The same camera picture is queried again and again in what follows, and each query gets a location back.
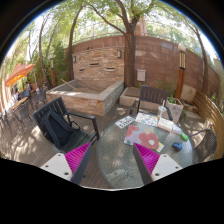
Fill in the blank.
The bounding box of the colourful patterned book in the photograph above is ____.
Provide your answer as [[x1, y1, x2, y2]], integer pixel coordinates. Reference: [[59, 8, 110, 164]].
[[135, 112, 158, 126]]

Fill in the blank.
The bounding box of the clear plastic cup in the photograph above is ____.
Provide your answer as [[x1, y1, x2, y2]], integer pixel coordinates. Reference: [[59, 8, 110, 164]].
[[157, 106, 166, 120]]

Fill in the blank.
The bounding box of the metal mesh chair right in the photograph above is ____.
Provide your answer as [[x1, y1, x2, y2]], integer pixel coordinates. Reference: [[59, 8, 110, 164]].
[[194, 129, 218, 163]]

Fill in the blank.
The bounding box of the white planter box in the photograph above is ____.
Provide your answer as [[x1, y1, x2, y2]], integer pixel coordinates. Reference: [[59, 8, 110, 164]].
[[166, 97, 183, 123]]

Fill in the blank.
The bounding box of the white printed paper sheet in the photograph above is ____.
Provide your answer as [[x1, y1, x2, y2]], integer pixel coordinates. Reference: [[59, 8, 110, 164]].
[[116, 116, 134, 129]]

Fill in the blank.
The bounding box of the dark wooden chair far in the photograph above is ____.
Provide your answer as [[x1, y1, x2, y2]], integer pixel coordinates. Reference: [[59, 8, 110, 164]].
[[129, 85, 168, 115]]

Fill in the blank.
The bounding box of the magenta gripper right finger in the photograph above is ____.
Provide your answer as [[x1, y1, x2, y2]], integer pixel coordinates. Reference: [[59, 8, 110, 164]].
[[133, 143, 182, 185]]

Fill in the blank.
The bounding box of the white wall box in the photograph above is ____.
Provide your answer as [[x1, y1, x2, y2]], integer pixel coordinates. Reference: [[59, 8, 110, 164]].
[[137, 69, 146, 82]]

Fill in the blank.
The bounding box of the white notebook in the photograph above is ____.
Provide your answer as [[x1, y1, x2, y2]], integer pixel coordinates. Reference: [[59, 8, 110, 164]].
[[157, 118, 174, 131]]

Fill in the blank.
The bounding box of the black backpack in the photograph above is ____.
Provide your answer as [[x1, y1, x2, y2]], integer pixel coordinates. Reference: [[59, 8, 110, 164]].
[[41, 110, 79, 149]]

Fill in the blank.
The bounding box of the metal mesh chair left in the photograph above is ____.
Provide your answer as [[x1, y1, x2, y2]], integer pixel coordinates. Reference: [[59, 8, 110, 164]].
[[13, 102, 33, 129]]

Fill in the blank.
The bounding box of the green small object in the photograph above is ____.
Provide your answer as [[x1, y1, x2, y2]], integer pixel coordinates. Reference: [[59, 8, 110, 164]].
[[181, 133, 189, 141]]

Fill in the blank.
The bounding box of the metal mesh chair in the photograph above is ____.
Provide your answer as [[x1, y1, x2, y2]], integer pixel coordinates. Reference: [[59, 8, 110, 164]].
[[13, 102, 33, 129], [194, 129, 218, 163]]

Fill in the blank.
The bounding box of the wooden lamp post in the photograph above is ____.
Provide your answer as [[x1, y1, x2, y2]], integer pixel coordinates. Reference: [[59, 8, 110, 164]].
[[175, 43, 186, 99]]

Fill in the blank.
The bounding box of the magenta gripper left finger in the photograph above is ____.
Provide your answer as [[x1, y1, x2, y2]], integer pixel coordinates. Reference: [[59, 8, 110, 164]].
[[41, 143, 92, 185]]

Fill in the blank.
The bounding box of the large tree trunk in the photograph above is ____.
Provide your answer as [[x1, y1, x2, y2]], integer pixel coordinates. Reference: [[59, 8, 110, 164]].
[[124, 19, 135, 87]]

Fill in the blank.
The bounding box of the blue computer mouse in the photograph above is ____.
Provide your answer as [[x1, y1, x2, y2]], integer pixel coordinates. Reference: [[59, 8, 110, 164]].
[[172, 142, 182, 151]]

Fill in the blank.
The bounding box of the orange patio umbrella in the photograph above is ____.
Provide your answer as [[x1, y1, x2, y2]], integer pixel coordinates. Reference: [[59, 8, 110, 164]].
[[5, 63, 34, 87]]

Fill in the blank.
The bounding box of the black wooden chair left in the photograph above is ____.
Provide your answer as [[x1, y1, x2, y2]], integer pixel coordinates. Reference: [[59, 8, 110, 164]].
[[33, 97, 99, 153]]

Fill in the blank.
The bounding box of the round glass table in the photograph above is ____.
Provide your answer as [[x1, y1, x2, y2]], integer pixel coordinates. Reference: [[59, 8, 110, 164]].
[[97, 115, 193, 189]]

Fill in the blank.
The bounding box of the wooden slatted bench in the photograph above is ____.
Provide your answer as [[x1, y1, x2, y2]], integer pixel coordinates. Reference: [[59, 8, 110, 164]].
[[193, 90, 224, 159]]

